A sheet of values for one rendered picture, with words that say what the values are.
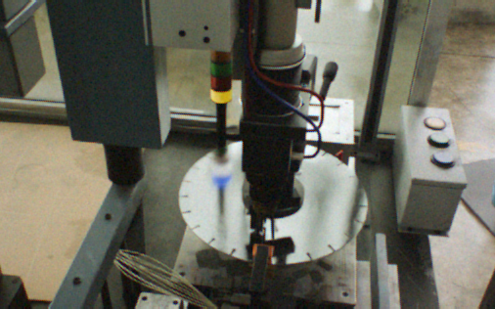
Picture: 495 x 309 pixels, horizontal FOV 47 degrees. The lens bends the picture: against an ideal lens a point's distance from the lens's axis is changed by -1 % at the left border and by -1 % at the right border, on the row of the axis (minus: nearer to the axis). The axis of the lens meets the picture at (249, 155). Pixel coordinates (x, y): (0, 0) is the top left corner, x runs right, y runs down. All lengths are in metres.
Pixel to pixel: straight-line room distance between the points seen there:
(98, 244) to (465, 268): 1.73
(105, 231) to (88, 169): 0.60
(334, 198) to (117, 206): 0.38
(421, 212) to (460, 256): 1.13
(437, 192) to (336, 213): 0.29
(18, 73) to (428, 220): 0.86
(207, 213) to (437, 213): 0.51
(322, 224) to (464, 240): 1.52
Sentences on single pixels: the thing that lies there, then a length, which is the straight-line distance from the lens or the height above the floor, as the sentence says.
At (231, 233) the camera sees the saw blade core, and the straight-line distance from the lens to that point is 0.95.
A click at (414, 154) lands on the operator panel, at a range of 1.26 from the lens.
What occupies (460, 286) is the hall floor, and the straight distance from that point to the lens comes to 2.27.
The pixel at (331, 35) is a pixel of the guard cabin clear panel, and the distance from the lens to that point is 1.36.
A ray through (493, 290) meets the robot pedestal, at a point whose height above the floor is 0.59.
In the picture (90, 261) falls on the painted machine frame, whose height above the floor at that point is 1.05.
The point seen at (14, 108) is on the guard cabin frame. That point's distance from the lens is 1.68.
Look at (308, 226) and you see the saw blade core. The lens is 0.97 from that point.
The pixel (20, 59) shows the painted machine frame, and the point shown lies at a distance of 0.77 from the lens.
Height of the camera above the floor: 1.62
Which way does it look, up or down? 37 degrees down
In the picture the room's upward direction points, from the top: 2 degrees clockwise
